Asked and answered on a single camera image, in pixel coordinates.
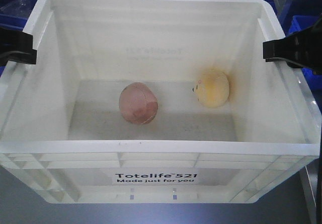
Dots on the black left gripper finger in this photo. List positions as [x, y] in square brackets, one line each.
[17, 46]

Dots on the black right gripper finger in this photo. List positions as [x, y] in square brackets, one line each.
[301, 49]

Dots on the yellow plush ball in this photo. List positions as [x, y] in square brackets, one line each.
[211, 88]

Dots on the white plastic Totelife tote box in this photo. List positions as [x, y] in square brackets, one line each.
[63, 135]

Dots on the pink plush ball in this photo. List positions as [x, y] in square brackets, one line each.
[138, 104]

